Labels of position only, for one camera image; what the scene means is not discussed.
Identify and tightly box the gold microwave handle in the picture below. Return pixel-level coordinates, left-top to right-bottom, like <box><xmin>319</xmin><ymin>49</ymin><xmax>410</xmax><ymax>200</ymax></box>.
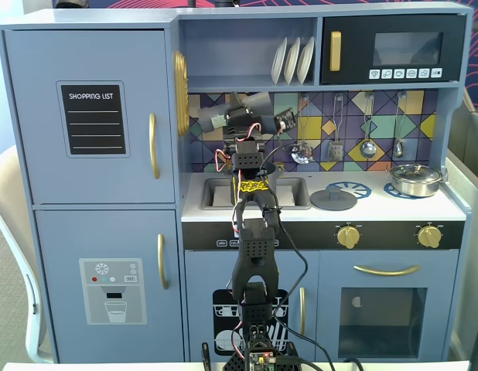
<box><xmin>329</xmin><ymin>30</ymin><xmax>343</xmax><ymax>73</ymax></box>

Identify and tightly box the gray pot lid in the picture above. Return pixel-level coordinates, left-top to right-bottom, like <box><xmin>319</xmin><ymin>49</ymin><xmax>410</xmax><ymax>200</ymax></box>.
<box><xmin>309</xmin><ymin>187</ymin><xmax>358</xmax><ymax>212</ymax></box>

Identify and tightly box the metal slotted spatula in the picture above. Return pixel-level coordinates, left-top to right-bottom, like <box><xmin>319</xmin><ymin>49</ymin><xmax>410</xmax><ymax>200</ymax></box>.
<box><xmin>326</xmin><ymin>94</ymin><xmax>344</xmax><ymax>163</ymax></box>

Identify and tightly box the gold stove knob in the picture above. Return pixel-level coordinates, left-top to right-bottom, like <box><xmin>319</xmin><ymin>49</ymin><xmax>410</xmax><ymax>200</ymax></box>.
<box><xmin>336</xmin><ymin>225</ymin><xmax>360</xmax><ymax>249</ymax></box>
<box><xmin>417</xmin><ymin>225</ymin><xmax>442</xmax><ymax>249</ymax></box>

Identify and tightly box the gray toy sink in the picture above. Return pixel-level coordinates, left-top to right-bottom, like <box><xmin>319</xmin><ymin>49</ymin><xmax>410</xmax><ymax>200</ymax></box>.
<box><xmin>200</xmin><ymin>176</ymin><xmax>312</xmax><ymax>212</ymax></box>

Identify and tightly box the gold fridge door handle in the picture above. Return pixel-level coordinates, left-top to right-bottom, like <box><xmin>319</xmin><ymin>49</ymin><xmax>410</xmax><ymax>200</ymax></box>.
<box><xmin>149</xmin><ymin>112</ymin><xmax>162</xmax><ymax>180</ymax></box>
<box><xmin>157</xmin><ymin>233</ymin><xmax>170</xmax><ymax>291</ymax></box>

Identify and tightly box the black microwave door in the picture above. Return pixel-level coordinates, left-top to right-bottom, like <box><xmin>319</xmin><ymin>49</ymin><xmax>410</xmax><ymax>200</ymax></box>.
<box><xmin>319</xmin><ymin>14</ymin><xmax>467</xmax><ymax>85</ymax></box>

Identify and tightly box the black wrist camera board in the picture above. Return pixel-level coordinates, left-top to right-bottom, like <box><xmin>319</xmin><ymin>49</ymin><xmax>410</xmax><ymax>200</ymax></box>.
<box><xmin>275</xmin><ymin>109</ymin><xmax>297</xmax><ymax>134</ymax></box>

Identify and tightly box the blue dishwasher door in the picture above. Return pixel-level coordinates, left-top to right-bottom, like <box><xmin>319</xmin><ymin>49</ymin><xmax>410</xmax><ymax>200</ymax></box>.
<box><xmin>184</xmin><ymin>250</ymin><xmax>320</xmax><ymax>362</ymax></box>

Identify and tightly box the beige partition panel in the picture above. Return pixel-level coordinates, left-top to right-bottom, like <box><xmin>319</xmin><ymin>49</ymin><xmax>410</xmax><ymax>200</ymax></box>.
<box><xmin>446</xmin><ymin>84</ymin><xmax>478</xmax><ymax>364</ymax></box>

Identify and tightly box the metal ladle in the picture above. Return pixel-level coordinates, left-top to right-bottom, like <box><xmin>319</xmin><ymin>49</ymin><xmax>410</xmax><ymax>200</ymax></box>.
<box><xmin>359</xmin><ymin>92</ymin><xmax>377</xmax><ymax>159</ymax></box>

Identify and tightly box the gold dishwasher handle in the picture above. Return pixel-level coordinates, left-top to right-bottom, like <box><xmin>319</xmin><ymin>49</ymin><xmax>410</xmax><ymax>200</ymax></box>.
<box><xmin>299</xmin><ymin>286</ymin><xmax>307</xmax><ymax>341</ymax></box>

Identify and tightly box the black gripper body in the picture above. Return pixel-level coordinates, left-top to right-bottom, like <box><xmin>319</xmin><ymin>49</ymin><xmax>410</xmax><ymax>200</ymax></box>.
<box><xmin>224</xmin><ymin>122</ymin><xmax>265</xmax><ymax>153</ymax></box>

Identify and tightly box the blue fridge door with dispenser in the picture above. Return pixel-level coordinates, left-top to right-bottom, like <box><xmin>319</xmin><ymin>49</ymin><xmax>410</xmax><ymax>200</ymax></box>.
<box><xmin>33</xmin><ymin>209</ymin><xmax>185</xmax><ymax>364</ymax></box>

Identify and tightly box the metal slotted skimmer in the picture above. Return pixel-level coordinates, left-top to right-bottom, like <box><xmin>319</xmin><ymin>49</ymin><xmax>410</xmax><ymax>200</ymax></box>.
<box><xmin>291</xmin><ymin>94</ymin><xmax>314</xmax><ymax>165</ymax></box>

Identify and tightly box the steel pot with lid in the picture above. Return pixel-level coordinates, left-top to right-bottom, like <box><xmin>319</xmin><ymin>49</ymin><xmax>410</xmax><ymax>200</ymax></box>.
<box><xmin>389</xmin><ymin>163</ymin><xmax>449</xmax><ymax>198</ymax></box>

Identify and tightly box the black wide gripper finger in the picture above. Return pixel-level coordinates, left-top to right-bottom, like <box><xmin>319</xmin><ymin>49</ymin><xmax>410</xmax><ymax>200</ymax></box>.
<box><xmin>225</xmin><ymin>107</ymin><xmax>252</xmax><ymax>128</ymax></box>

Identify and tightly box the gold oven handle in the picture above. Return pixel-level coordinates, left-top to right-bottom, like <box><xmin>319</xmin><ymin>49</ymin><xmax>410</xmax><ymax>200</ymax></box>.
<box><xmin>353</xmin><ymin>264</ymin><xmax>421</xmax><ymax>277</ymax></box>

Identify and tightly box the black camera cable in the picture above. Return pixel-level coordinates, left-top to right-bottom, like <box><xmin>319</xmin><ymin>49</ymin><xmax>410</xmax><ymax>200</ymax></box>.
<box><xmin>261</xmin><ymin>133</ymin><xmax>337</xmax><ymax>371</ymax></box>

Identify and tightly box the black shopping list chalkboard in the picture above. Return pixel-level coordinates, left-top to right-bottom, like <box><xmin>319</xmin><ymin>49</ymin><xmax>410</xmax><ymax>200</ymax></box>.
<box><xmin>56</xmin><ymin>80</ymin><xmax>131</xmax><ymax>158</ymax></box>

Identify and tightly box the blue fridge door with chalkboard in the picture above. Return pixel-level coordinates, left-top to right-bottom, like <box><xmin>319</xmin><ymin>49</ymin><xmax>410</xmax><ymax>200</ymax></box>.
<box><xmin>2</xmin><ymin>29</ymin><xmax>176</xmax><ymax>205</ymax></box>

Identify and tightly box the blue toy play kitchen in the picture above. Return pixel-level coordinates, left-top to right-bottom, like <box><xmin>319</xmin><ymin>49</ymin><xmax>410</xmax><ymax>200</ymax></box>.
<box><xmin>0</xmin><ymin>2</ymin><xmax>475</xmax><ymax>364</ymax></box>

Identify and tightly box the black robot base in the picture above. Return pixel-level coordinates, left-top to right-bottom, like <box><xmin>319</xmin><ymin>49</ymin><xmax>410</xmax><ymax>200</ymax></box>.
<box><xmin>223</xmin><ymin>339</ymin><xmax>302</xmax><ymax>371</ymax></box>

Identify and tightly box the blue oven door with window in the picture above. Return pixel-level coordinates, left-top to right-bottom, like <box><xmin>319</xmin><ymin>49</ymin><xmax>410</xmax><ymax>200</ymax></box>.
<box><xmin>319</xmin><ymin>250</ymin><xmax>460</xmax><ymax>360</ymax></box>

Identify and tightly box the gold toy phone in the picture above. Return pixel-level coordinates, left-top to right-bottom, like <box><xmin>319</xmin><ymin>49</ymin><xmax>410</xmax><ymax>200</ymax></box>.
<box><xmin>172</xmin><ymin>49</ymin><xmax>190</xmax><ymax>137</ymax></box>

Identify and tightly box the white toy plate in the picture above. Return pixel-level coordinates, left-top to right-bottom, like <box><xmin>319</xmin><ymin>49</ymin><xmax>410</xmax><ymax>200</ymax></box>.
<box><xmin>271</xmin><ymin>36</ymin><xmax>289</xmax><ymax>86</ymax></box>
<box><xmin>296</xmin><ymin>36</ymin><xmax>316</xmax><ymax>84</ymax></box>
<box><xmin>283</xmin><ymin>36</ymin><xmax>302</xmax><ymax>85</ymax></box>

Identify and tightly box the metal spoon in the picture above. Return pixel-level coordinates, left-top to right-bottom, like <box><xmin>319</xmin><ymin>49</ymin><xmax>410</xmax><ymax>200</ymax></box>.
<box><xmin>392</xmin><ymin>91</ymin><xmax>408</xmax><ymax>158</ymax></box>

